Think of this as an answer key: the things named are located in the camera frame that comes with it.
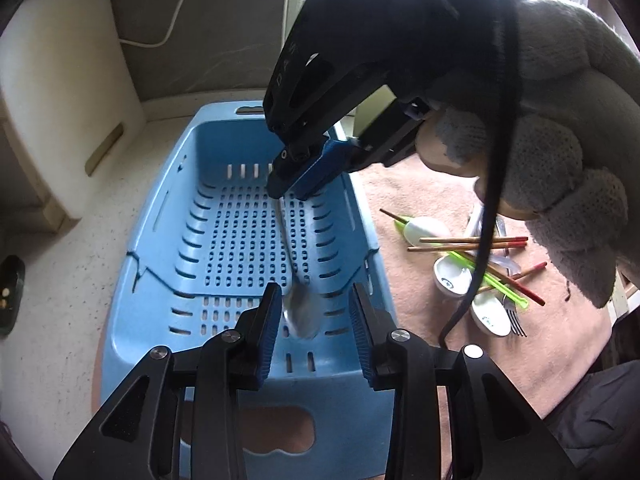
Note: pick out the blue plastic basket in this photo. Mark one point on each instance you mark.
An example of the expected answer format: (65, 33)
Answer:
(205, 247)

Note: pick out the embossed metal spoon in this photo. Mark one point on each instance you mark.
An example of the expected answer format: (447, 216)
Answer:
(301, 304)

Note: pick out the gloved right hand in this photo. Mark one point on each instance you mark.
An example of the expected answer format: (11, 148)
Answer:
(573, 174)

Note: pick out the clear plastic spoon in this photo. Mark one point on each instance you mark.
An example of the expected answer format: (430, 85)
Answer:
(501, 257)

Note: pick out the red-tipped wooden chopstick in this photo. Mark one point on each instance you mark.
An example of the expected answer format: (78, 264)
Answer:
(523, 274)
(461, 247)
(473, 240)
(498, 280)

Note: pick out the white cutting board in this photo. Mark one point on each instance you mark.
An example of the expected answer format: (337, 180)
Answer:
(71, 106)

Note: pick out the white ceramic soup spoon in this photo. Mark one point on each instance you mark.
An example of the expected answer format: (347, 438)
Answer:
(416, 228)
(489, 315)
(452, 277)

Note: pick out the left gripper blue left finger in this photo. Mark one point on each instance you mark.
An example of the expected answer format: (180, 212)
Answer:
(259, 329)

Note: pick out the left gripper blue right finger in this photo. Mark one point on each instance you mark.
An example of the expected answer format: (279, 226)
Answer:
(371, 326)

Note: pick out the metal fork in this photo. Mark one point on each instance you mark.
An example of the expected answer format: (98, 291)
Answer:
(507, 302)

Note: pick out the pink towel mat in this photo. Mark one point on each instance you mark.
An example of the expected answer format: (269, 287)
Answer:
(562, 337)

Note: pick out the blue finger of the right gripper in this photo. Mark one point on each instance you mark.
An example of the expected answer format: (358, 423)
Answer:
(334, 159)
(286, 169)

